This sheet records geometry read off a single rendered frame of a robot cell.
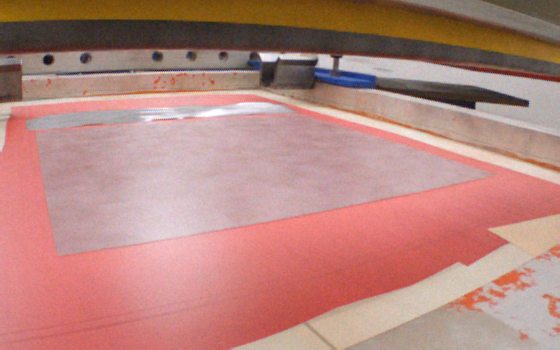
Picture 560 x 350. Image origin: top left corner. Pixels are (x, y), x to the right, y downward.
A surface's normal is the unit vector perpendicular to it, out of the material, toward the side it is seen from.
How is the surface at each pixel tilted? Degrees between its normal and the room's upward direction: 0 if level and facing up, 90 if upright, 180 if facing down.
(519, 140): 90
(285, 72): 90
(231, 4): 90
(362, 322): 0
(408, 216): 0
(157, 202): 0
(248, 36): 90
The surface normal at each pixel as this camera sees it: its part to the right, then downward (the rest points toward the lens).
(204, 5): 0.52, 0.25
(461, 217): 0.05, -0.96
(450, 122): -0.85, 0.10
